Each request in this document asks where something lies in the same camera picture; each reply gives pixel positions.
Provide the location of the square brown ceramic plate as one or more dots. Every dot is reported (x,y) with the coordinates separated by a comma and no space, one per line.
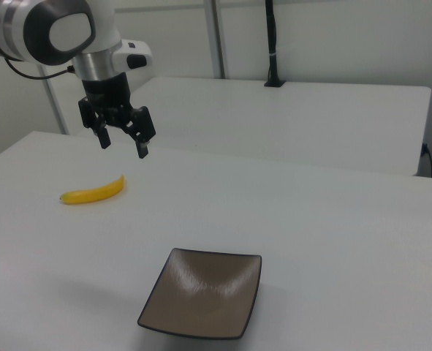
(201,292)

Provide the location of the thin grey frame post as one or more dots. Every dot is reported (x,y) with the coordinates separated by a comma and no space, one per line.
(56,106)

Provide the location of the yellow banana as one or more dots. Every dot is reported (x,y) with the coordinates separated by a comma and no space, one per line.
(91,194)

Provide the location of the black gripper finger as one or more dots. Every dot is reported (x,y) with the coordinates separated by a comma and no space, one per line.
(91,118)
(142,128)

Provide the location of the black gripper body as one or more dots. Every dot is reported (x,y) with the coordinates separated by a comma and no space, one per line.
(107,97)

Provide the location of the white table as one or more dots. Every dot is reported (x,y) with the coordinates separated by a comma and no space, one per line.
(292,120)

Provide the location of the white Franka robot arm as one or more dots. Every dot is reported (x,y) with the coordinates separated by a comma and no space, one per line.
(69,33)

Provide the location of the wide grey frame post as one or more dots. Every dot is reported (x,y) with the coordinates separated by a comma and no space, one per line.
(215,40)

